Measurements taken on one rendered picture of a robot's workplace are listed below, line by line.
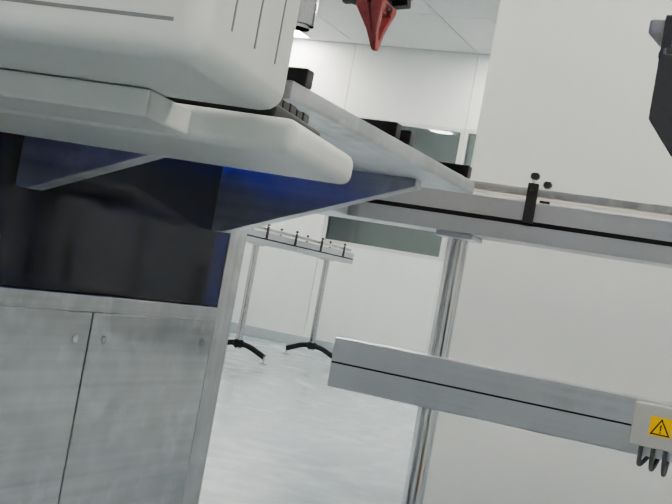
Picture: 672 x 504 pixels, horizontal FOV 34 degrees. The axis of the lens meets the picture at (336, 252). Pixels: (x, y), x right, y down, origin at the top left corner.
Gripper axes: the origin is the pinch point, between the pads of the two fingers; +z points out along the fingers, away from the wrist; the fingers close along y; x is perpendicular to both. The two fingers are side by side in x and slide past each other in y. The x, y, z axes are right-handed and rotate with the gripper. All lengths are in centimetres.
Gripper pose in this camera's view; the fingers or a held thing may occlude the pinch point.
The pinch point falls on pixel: (374, 45)
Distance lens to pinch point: 178.2
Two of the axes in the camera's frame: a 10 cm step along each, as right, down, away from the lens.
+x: -3.8, -0.9, -9.2
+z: -0.4, 10.0, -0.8
